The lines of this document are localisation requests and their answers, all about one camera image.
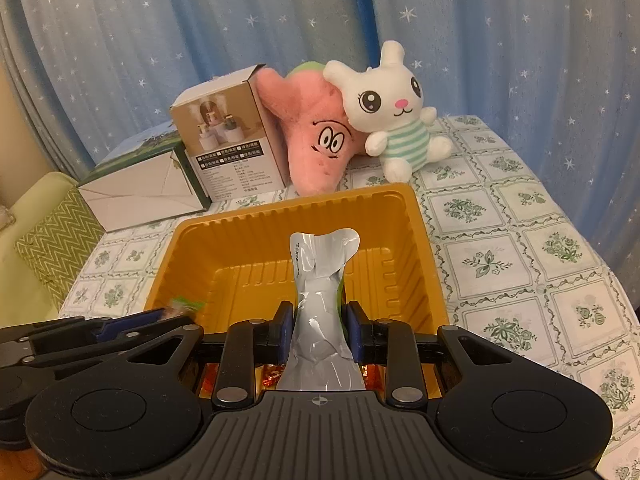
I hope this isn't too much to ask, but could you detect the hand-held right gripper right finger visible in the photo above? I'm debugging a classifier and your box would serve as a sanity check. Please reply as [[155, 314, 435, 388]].
[[345, 300, 507, 407]]

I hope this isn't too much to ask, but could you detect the blue star curtain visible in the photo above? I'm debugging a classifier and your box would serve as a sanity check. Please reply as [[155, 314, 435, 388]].
[[0, 0, 372, 181], [364, 0, 640, 313]]

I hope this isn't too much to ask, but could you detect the green and silver snack packet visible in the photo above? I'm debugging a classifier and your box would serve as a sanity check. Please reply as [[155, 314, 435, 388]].
[[276, 227, 366, 392]]

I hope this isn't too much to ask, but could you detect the small white product box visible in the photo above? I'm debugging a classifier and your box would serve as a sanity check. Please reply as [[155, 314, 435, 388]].
[[169, 63, 293, 203]]

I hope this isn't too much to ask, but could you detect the red twisted-end snack packet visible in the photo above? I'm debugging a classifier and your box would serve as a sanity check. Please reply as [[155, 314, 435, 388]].
[[257, 364, 287, 390]]

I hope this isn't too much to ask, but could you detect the pale green sofa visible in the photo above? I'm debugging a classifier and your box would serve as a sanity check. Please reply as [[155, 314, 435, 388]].
[[0, 170, 83, 332]]

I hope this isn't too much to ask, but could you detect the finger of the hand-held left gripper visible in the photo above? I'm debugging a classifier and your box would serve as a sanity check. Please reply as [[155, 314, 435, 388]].
[[0, 308, 166, 347], [19, 327, 177, 367]]

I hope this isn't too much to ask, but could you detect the white rabbit plush toy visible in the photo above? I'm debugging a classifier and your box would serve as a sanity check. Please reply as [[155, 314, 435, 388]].
[[322, 40, 454, 182]]

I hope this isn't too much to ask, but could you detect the yellow green candy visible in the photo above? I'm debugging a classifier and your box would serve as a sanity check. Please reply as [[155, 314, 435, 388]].
[[168, 297, 206, 317]]

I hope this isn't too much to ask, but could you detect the long white green box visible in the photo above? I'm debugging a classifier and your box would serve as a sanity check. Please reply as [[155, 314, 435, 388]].
[[76, 130, 213, 233]]

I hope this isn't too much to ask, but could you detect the green zigzag cushion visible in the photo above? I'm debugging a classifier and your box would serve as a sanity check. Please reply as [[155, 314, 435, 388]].
[[13, 187, 107, 312]]

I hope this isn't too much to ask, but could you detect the orange plastic tray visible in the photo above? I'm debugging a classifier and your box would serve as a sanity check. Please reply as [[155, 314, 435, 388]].
[[144, 183, 451, 402]]

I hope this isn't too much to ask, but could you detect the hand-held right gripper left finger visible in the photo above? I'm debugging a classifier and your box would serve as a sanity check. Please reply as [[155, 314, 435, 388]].
[[126, 301, 294, 409]]

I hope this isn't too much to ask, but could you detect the pink star plush toy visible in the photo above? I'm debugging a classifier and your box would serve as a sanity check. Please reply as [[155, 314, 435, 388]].
[[255, 60, 363, 196]]

